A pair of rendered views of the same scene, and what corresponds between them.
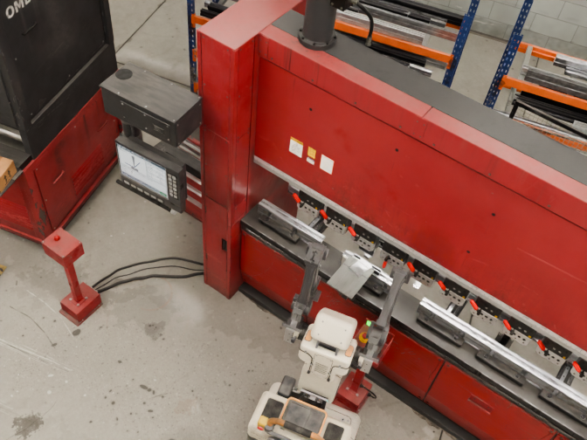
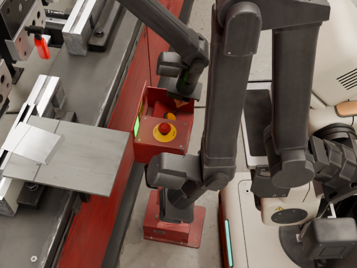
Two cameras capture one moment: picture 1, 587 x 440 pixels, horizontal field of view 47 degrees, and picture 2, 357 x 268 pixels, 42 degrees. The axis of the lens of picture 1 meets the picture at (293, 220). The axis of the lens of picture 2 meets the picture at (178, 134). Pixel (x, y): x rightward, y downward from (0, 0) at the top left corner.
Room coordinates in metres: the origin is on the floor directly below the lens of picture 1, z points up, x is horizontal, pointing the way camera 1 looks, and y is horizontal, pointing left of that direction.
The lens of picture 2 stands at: (2.29, 0.26, 1.96)
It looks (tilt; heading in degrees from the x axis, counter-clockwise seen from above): 56 degrees down; 252
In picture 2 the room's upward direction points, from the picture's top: straight up
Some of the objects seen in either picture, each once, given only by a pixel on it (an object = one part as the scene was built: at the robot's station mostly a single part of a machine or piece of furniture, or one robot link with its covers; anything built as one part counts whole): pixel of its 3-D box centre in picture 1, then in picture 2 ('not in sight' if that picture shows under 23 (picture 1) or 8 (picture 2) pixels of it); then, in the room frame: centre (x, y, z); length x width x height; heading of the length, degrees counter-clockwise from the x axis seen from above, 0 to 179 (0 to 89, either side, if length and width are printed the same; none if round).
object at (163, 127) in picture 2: not in sight; (164, 130); (2.09, -0.53, 0.79); 0.04 x 0.04 x 0.04
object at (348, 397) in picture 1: (351, 395); (175, 217); (2.05, -0.56, 0.06); 0.25 x 0.20 x 0.12; 152
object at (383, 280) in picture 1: (369, 272); (27, 141); (2.47, -0.51, 0.92); 0.39 x 0.06 x 0.10; 60
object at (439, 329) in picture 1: (440, 329); (109, 16); (2.14, -0.96, 0.89); 0.30 x 0.05 x 0.03; 60
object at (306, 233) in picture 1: (291, 223); not in sight; (2.77, 0.01, 0.92); 0.50 x 0.06 x 0.10; 60
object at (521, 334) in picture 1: (521, 326); not in sight; (2.01, -1.31, 1.26); 0.15 x 0.09 x 0.17; 60
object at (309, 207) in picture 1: (311, 201); not in sight; (2.70, -0.09, 1.26); 0.15 x 0.09 x 0.17; 60
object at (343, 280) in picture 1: (350, 277); (68, 153); (2.37, -0.39, 1.00); 0.26 x 0.18 x 0.01; 150
